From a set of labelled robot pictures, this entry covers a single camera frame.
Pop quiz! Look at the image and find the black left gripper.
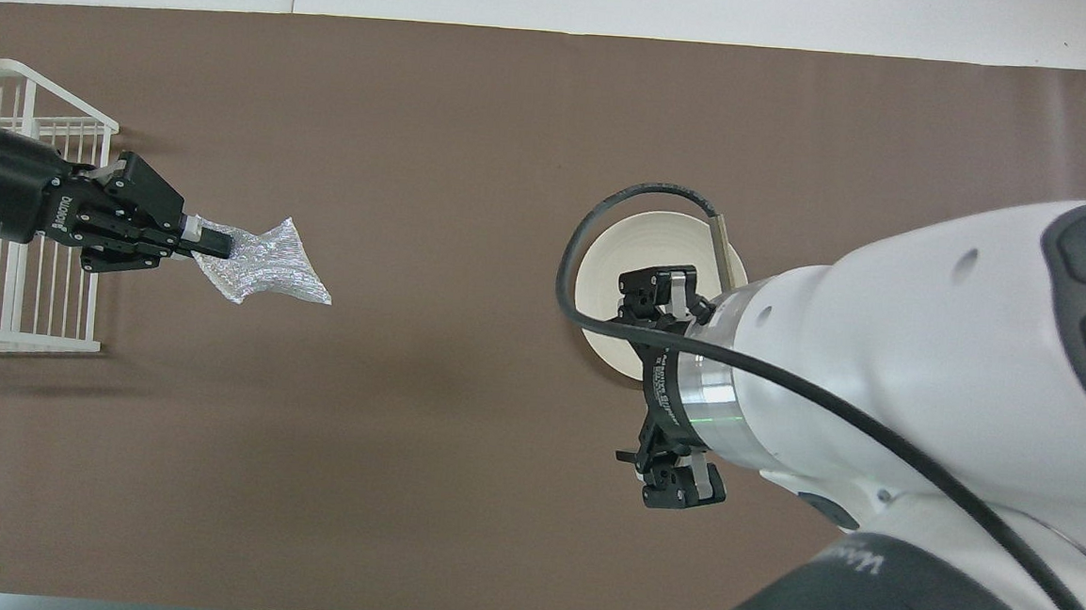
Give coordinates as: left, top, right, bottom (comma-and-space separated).
0, 120, 238, 282

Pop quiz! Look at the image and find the brown paper table mat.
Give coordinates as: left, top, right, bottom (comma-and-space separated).
0, 0, 1086, 610

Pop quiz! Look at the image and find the white wire dish rack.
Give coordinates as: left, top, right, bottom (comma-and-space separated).
0, 57, 125, 361

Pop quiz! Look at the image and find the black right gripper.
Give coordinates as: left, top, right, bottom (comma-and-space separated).
599, 261, 742, 513

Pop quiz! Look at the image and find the cream round plate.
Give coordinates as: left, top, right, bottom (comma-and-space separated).
568, 206, 754, 389

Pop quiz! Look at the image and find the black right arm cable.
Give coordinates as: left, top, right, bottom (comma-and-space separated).
535, 177, 1086, 610

